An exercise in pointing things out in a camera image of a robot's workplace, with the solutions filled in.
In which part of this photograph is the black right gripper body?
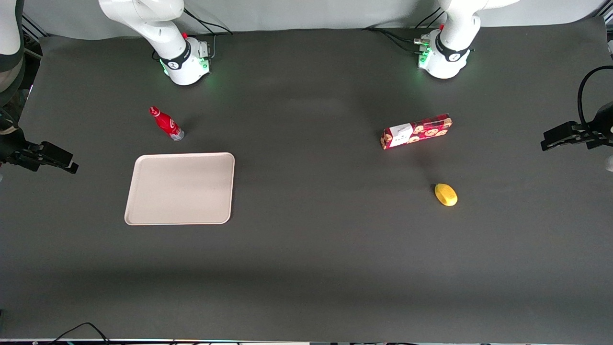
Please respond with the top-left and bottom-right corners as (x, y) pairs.
(0, 126), (46, 172)

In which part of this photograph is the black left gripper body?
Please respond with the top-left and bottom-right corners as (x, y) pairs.
(576, 102), (613, 150)

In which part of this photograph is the red coke bottle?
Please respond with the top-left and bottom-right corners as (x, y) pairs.
(149, 106), (185, 142)

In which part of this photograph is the beige plastic tray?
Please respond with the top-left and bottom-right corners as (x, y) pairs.
(124, 152), (236, 226)

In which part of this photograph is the yellow lemon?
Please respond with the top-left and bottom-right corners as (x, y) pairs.
(434, 183), (458, 207)

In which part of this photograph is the red cookie box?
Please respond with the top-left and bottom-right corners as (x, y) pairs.
(380, 113), (453, 150)

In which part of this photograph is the black left gripper cable loop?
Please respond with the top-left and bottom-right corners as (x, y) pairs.
(577, 65), (613, 126)

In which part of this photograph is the black cable at table edge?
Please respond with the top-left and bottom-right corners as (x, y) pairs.
(48, 322), (112, 345)

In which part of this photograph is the black left arm base cable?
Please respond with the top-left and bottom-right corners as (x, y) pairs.
(362, 7), (443, 54)

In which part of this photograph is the black arm base cable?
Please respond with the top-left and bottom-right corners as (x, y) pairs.
(152, 7), (234, 61)
(362, 7), (443, 54)

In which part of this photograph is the black right arm base cable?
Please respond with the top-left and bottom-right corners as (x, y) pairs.
(152, 7), (234, 61)

